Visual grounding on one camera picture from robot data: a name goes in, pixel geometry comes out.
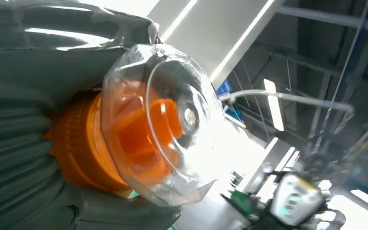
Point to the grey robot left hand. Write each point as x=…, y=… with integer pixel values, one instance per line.
x=44, y=70

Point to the clear bottle with orange cap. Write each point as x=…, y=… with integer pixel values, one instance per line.
x=133, y=133

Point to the clear plastic film cover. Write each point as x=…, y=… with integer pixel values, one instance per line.
x=76, y=28

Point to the ribbed grey left arm sleeve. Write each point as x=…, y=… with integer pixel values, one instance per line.
x=12, y=152

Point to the blue hoist block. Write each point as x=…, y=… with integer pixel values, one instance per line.
x=225, y=87

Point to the green box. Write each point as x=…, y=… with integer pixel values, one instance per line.
x=242, y=203

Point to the white humanoid robot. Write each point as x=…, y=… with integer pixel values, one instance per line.
x=295, y=200

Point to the white curved hoist frame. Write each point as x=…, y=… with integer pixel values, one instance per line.
x=298, y=99

